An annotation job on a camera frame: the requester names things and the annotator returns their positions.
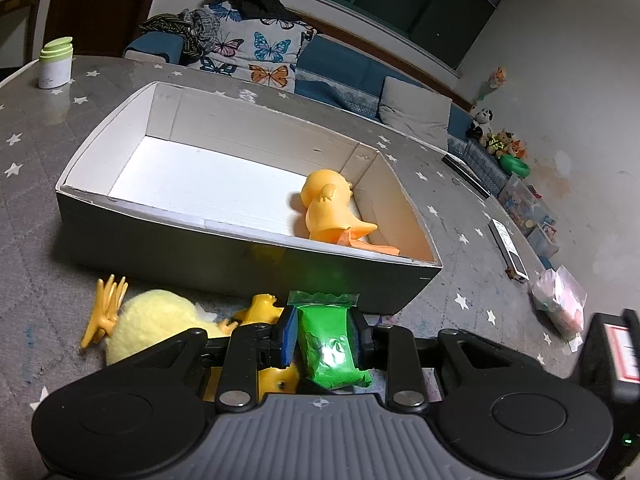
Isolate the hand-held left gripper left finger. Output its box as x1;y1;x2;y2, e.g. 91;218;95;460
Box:
125;306;301;412

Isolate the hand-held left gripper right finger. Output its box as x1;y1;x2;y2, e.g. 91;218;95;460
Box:
350;311;543;413

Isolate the green clay packet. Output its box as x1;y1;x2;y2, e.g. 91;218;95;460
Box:
287;290;375;390

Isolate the white cardboard box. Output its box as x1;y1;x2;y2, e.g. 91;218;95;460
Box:
55;80;445;315

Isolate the yellow rubber chicken toy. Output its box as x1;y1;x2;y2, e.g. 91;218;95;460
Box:
200;294;301;397

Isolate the clear plastic bag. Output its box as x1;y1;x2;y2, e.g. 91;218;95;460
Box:
530;265;587;341

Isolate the orange rubber duck toy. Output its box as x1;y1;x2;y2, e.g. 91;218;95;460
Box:
291;169;402;256

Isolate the yellow plush chick toy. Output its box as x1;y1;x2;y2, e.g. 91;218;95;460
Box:
80;274;240;365

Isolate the white and black remote control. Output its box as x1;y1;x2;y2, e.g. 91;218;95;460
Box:
487;218;529;282

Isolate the clear storage bin with toys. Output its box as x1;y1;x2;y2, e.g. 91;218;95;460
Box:
497;172;561;257

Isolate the green plastic bowl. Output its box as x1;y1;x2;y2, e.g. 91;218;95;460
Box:
500;154;531;177

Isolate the grey cushion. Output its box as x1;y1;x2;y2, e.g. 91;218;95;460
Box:
377;76;453;153

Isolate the group of small plush toys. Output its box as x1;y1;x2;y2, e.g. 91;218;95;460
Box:
480;129;528;159

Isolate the panda plush toy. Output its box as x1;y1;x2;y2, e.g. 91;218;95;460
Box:
467;107;496;142

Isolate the blue sofa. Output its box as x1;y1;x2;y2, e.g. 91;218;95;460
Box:
123;30;506;196

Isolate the butterfly print pillow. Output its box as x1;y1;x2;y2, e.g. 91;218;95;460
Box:
187;2;318;93

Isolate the grey star-printed tablecloth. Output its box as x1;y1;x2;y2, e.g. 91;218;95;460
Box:
0;55;596;461

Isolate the patterned dark cloth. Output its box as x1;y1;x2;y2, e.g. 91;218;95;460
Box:
140;9;221;66

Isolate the dark window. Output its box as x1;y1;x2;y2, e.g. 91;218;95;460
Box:
282;0;511;73

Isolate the white jar with green lid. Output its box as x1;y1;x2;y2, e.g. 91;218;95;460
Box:
39;37;74;91

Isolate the brown wooden door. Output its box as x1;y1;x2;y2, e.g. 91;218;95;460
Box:
42;0;166;58

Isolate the wooden chair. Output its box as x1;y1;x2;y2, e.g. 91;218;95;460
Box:
0;0;46;68

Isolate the wall flower doll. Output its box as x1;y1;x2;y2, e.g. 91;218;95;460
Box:
480;66;508;102

